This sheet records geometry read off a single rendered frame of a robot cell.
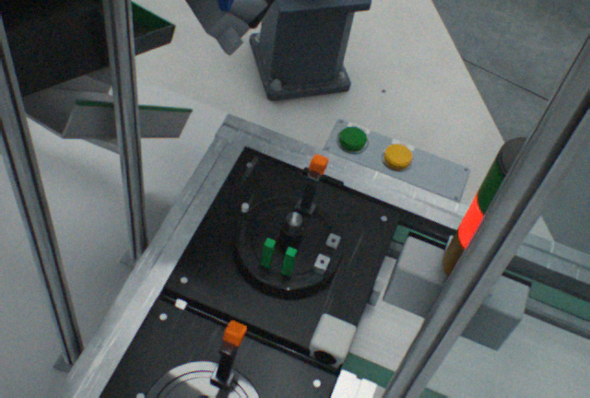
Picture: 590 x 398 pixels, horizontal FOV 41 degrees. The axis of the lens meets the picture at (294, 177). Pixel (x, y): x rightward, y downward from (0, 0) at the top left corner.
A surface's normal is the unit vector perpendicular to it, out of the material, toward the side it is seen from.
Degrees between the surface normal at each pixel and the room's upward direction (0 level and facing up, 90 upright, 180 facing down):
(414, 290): 90
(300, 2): 0
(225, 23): 90
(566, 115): 90
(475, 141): 0
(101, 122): 90
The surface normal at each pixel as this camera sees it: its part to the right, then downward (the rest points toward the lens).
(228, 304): 0.11, -0.58
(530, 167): -0.37, 0.73
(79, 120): 0.84, 0.49
